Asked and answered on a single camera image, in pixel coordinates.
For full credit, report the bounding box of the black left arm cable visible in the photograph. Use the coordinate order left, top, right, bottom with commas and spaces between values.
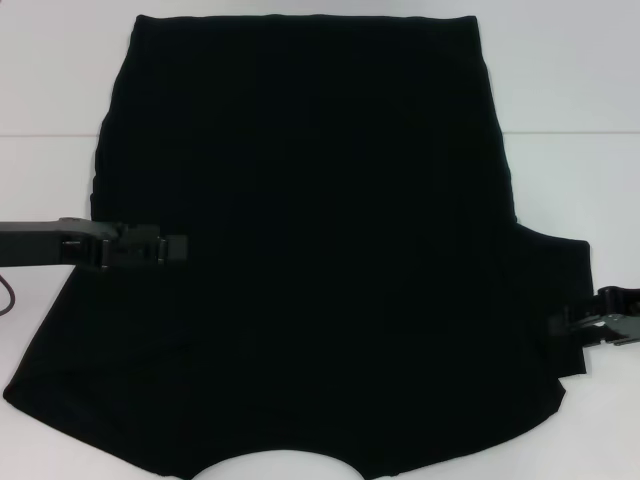
0, 272, 17, 317

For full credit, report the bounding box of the black shirt with white print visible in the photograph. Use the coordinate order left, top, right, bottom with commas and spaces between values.
2, 14, 596, 480

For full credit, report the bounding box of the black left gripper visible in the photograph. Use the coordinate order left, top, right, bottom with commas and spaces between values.
0, 216, 189, 274

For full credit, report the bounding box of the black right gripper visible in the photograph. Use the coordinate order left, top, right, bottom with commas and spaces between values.
546, 285, 640, 349

